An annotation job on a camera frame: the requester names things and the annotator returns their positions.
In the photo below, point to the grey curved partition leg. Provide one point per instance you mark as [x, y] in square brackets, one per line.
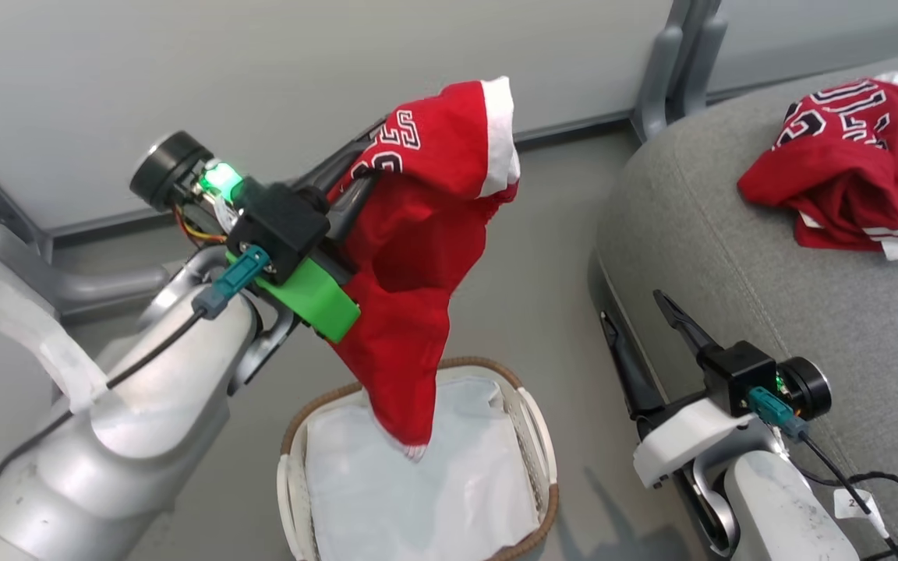
[702, 66]
[655, 86]

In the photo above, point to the grey fabric sofa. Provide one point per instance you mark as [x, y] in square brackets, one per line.
[730, 257]

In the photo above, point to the red garment wide white band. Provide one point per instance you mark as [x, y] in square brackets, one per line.
[418, 273]

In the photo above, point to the grey partition leg with caster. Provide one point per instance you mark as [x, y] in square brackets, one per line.
[83, 284]

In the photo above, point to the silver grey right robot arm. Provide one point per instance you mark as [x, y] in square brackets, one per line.
[784, 514]

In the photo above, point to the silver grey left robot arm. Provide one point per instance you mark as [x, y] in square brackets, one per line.
[145, 413]

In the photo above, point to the white basket liner cloth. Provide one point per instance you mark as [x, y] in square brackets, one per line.
[433, 506]

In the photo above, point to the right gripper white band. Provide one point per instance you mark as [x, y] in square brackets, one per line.
[683, 444]

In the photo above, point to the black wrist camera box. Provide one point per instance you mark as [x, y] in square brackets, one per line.
[281, 226]
[737, 374]

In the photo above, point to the red white jersey with trim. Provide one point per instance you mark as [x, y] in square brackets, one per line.
[846, 179]

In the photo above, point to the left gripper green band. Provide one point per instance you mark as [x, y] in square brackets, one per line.
[316, 300]

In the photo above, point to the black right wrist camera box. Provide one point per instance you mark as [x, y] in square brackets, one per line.
[737, 374]

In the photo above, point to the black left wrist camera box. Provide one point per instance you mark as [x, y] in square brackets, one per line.
[281, 226]

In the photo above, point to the white tape strip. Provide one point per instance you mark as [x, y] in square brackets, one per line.
[51, 347]

